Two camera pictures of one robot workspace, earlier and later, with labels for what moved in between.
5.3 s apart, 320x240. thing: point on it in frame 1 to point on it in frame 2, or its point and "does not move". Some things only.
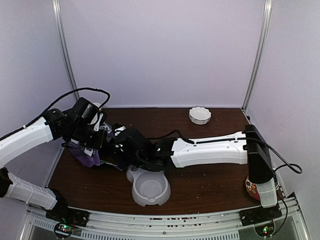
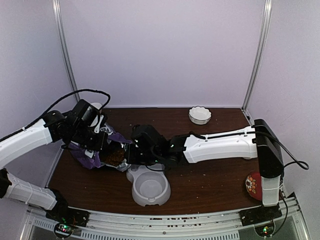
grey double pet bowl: [148, 187] does not move
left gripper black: [101, 141] does not move
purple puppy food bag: [91, 157] does not move
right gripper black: [122, 163] to [131, 157]
